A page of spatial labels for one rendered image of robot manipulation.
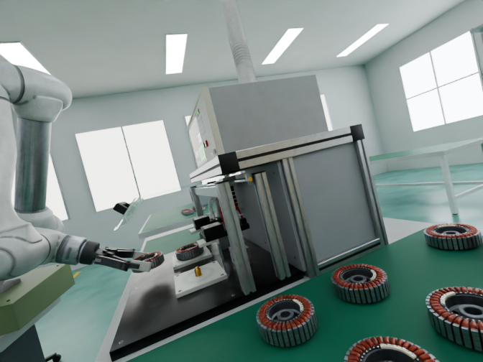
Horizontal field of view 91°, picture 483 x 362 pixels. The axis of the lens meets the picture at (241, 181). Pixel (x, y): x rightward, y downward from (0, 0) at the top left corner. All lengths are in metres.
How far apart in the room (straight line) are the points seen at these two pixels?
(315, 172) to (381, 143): 7.77
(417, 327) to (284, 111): 0.60
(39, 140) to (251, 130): 0.83
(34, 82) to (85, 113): 4.79
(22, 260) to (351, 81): 8.00
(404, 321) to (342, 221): 0.29
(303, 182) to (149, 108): 5.29
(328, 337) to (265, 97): 0.62
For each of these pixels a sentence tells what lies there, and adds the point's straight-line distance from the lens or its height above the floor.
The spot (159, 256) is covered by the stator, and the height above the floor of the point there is 0.84.
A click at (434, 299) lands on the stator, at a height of 0.79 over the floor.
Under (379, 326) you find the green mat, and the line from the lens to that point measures 0.53.
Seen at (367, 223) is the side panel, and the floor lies 0.83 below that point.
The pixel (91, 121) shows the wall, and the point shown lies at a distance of 5.84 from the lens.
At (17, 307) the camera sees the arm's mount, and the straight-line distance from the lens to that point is 1.13.
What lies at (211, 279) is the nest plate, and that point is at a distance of 0.75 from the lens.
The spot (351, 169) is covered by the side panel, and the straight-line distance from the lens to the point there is 0.76.
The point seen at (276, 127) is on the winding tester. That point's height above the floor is 1.17.
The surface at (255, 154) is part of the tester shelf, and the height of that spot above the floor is 1.10.
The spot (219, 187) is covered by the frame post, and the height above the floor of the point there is 1.04.
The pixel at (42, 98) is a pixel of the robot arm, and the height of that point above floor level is 1.49.
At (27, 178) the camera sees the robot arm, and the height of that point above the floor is 1.24.
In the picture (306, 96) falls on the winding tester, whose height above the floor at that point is 1.25.
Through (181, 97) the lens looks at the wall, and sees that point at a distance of 5.89.
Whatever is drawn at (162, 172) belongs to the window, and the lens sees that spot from 5.49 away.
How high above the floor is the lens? 1.06
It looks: 2 degrees down
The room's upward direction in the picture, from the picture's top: 14 degrees counter-clockwise
